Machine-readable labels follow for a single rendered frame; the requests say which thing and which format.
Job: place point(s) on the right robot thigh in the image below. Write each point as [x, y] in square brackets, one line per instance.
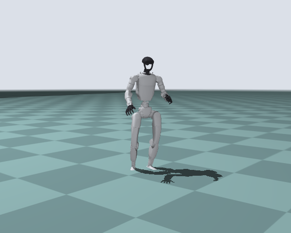
[135, 126]

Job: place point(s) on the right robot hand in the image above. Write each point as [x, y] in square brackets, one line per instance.
[130, 107]

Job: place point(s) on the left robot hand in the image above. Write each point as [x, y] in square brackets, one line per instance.
[168, 98]

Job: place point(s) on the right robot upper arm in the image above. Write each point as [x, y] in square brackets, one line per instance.
[132, 80]

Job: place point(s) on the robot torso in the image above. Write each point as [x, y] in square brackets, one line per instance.
[145, 87]

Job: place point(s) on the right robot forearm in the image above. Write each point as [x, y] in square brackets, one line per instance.
[128, 98]

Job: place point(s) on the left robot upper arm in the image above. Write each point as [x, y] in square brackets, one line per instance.
[160, 85]

